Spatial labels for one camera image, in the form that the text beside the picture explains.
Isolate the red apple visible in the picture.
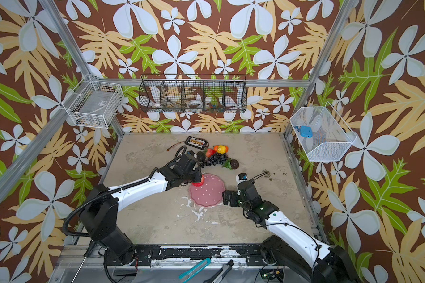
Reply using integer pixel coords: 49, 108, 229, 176
191, 175, 205, 187

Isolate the pink dotted plate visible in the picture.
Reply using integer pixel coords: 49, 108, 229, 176
189, 173, 225, 207

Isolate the red strawberry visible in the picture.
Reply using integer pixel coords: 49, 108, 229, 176
205, 149, 216, 158

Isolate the yellow lemon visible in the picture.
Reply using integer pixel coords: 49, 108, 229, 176
217, 145, 228, 154

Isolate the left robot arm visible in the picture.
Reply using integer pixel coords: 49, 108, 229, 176
62, 146, 203, 265

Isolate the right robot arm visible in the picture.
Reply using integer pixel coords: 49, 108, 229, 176
223, 173, 360, 283

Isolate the dark avocado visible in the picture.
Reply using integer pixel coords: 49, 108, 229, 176
196, 151, 207, 163

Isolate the black tray with items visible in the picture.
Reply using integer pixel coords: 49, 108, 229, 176
184, 136, 209, 150

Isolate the dark grape bunch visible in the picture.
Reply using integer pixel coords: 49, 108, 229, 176
200, 153, 229, 167

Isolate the black grey tool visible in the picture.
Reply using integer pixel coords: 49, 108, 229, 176
203, 259, 234, 283

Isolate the blue object in basket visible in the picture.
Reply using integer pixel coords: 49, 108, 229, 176
297, 126, 313, 138

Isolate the teal utility knife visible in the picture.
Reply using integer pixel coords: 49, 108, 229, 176
178, 258, 211, 283

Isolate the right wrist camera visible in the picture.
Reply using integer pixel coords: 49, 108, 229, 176
236, 173, 248, 185

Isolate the black wire basket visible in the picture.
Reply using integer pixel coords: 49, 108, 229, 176
137, 74, 248, 113

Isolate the white wire basket right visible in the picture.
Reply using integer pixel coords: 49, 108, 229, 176
290, 103, 357, 163

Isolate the white wire basket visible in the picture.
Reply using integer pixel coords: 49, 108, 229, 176
290, 103, 357, 163
64, 80, 123, 129

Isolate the white wire basket left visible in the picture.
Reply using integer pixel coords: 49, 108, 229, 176
64, 80, 123, 129

